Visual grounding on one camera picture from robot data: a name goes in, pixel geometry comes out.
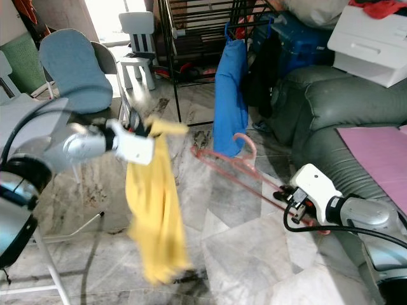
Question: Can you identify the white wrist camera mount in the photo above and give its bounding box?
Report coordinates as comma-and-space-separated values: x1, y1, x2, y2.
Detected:
108, 118, 158, 166
288, 163, 339, 221

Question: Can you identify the blue plastic hanger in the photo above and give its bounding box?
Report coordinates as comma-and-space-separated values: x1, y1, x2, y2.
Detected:
224, 21, 240, 43

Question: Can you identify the blue suitcase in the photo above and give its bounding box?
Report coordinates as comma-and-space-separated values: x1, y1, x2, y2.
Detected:
266, 11, 339, 76

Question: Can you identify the blue seat cushion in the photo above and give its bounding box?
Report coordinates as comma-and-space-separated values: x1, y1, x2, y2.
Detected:
39, 28, 114, 116

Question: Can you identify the light blue plastic table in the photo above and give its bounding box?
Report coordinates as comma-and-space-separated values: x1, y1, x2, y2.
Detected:
0, 97, 104, 305

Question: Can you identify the beige pillow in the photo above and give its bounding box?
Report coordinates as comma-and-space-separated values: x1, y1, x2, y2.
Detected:
279, 0, 358, 30

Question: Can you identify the green laundry basket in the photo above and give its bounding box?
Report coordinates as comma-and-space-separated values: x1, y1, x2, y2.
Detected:
0, 32, 50, 97

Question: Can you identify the yellow t-shirt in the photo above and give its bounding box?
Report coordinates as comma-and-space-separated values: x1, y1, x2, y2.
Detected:
125, 116, 193, 287

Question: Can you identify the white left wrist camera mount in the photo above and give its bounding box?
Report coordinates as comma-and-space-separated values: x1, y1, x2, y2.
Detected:
108, 118, 158, 166

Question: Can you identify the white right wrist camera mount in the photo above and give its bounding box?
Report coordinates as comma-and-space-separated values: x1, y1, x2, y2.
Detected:
288, 163, 339, 221

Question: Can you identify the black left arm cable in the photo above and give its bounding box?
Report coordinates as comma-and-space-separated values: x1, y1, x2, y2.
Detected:
1, 95, 102, 165

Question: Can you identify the black garment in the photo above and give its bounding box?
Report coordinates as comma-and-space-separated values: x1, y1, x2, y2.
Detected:
242, 30, 285, 120

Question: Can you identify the grey folding chair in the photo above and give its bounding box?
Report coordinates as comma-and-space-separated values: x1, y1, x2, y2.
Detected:
38, 29, 135, 131

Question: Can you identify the black metal drying rack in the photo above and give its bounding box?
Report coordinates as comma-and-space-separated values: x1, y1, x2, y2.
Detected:
155, 0, 288, 126

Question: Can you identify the bright blue shirt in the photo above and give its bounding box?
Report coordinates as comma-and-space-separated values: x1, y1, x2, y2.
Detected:
212, 37, 250, 159

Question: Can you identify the pink mat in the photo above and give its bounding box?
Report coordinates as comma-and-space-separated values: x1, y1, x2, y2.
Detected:
336, 124, 407, 199

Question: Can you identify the red cloth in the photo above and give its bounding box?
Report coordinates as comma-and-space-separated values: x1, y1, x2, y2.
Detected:
348, 0, 407, 20

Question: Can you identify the white drawer box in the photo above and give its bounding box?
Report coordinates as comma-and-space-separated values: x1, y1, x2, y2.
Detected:
327, 3, 407, 89

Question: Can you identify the pink plastic hanger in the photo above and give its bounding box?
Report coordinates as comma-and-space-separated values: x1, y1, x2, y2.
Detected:
190, 132, 333, 237

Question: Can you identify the green leather sofa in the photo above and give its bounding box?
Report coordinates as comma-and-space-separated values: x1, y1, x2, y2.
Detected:
266, 64, 407, 305

